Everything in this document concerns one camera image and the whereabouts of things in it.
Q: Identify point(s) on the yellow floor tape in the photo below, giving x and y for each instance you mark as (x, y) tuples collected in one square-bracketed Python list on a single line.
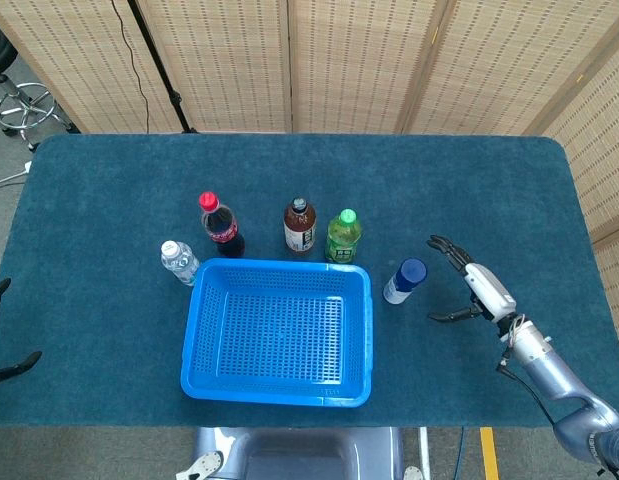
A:
[(489, 450)]

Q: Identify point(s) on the white bottle blue cap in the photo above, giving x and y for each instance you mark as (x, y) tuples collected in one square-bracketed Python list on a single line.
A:
[(406, 277)]

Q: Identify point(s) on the black cap tea bottle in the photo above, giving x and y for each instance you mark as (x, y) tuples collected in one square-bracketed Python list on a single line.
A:
[(299, 230)]

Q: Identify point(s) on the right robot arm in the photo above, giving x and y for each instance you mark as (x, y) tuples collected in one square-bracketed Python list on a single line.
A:
[(554, 380)]

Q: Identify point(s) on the teal table mat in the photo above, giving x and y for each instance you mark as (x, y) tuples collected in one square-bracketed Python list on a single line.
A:
[(139, 175)]

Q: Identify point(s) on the red cap cola bottle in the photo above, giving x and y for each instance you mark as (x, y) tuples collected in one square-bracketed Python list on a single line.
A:
[(221, 230)]

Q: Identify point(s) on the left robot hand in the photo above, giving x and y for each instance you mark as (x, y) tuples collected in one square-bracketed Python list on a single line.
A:
[(19, 364)]

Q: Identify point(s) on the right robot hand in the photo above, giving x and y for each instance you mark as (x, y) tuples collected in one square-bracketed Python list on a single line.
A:
[(489, 290)]

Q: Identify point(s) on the green cap drink bottle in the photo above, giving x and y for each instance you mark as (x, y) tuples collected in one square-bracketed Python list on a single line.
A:
[(343, 240)]

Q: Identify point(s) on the black stool chrome base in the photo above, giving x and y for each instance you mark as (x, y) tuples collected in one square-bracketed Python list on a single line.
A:
[(24, 107)]

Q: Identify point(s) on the grey robot torso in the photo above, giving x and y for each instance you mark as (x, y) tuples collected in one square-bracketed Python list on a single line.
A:
[(299, 455)]

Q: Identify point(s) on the white table leg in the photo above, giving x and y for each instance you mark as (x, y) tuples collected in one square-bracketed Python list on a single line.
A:
[(424, 450)]

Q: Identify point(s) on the black tripod stand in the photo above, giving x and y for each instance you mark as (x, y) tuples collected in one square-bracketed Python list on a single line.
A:
[(159, 70)]

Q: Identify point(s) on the blue plastic basket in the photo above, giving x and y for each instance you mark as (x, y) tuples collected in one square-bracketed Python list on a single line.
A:
[(279, 320)]

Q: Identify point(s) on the clear water bottle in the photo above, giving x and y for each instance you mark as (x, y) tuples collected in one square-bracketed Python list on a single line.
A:
[(179, 262)]

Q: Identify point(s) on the bamboo folding screen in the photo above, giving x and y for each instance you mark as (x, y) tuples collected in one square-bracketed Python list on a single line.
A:
[(359, 60)]

